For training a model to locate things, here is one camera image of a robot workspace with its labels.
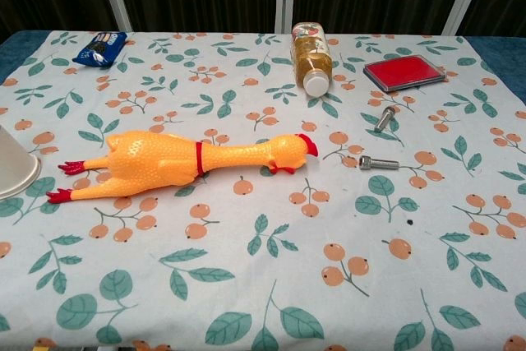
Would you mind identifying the silver bolt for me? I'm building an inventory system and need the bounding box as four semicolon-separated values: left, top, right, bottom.
372;105;398;134
358;155;400;172

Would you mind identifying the floral printed tablecloth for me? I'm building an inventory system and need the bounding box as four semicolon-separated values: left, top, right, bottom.
0;30;526;351

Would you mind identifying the yellow rubber chicken toy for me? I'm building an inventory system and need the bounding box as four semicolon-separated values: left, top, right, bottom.
46;129;320;204

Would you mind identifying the plastic bottle of amber drink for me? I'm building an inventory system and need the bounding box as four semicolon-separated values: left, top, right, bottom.
291;21;334;98

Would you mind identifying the red ink pad case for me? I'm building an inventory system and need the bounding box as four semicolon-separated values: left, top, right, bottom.
362;56;448;92

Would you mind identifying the blue cookie packet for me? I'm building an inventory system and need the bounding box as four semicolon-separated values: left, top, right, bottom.
72;30;128;69

